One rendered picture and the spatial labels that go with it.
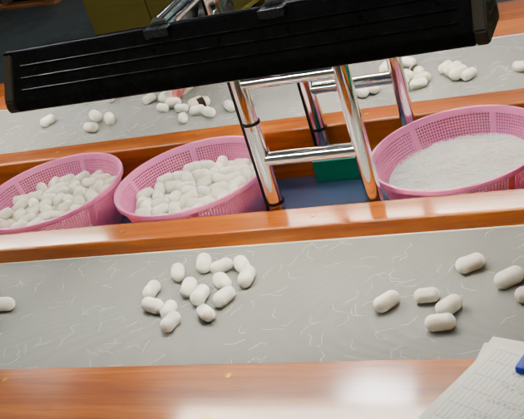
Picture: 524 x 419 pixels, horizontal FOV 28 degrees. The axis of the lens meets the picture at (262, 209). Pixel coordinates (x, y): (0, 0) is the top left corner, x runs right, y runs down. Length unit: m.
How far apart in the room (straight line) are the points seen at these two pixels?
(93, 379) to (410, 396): 0.40
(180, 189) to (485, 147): 0.51
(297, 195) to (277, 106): 0.26
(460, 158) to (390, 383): 0.55
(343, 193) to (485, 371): 0.67
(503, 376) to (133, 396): 0.42
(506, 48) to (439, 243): 0.65
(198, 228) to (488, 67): 0.63
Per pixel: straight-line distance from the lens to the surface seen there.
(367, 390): 1.12
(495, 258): 1.32
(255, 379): 1.18
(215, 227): 1.52
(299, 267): 1.41
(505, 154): 1.58
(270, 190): 1.51
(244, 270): 1.40
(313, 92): 1.69
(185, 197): 1.70
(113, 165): 1.89
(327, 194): 1.72
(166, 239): 1.55
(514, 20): 2.01
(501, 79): 1.82
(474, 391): 1.08
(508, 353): 1.12
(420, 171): 1.58
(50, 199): 1.89
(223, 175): 1.73
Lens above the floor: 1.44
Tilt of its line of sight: 26 degrees down
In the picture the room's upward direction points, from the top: 18 degrees counter-clockwise
